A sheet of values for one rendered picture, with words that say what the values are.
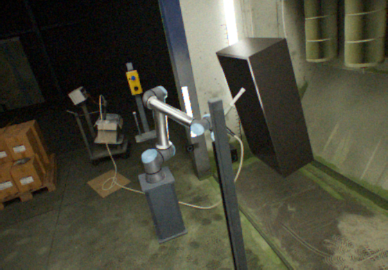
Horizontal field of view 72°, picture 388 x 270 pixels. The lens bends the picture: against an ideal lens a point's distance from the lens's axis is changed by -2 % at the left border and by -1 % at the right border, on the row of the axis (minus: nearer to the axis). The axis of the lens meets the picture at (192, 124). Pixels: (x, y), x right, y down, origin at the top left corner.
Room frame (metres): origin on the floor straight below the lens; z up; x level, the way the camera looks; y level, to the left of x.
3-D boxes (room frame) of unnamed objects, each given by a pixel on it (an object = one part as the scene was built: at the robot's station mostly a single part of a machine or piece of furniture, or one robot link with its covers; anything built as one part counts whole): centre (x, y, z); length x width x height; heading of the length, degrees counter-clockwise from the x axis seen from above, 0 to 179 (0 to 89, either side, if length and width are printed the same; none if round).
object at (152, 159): (2.23, 0.44, 0.83); 0.17 x 0.15 x 0.18; 136
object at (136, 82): (3.05, 0.55, 1.42); 0.12 x 0.06 x 0.26; 104
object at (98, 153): (4.30, 1.54, 0.64); 0.73 x 0.50 x 1.27; 94
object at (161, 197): (2.23, 0.44, 0.32); 0.31 x 0.31 x 0.64; 14
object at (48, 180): (3.95, 2.80, 0.07); 1.20 x 0.80 x 0.14; 21
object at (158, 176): (2.23, 0.44, 0.69); 0.19 x 0.19 x 0.10
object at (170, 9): (3.11, -0.01, 1.14); 0.18 x 0.18 x 2.29; 14
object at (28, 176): (3.60, 2.54, 0.32); 0.38 x 0.29 x 0.36; 21
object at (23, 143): (3.96, 2.66, 0.69); 0.38 x 0.29 x 0.36; 16
